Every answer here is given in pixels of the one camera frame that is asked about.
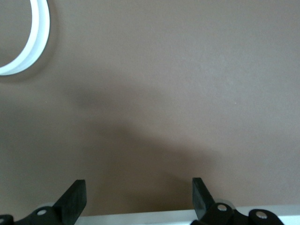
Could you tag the white curved plastic arc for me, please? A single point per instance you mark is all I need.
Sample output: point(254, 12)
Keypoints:
point(39, 35)

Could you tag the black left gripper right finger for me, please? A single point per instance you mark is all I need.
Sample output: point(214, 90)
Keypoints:
point(201, 199)

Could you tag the white plastic drawer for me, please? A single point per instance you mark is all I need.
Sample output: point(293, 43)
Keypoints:
point(140, 219)

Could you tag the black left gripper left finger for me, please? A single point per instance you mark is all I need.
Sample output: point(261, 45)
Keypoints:
point(72, 201)

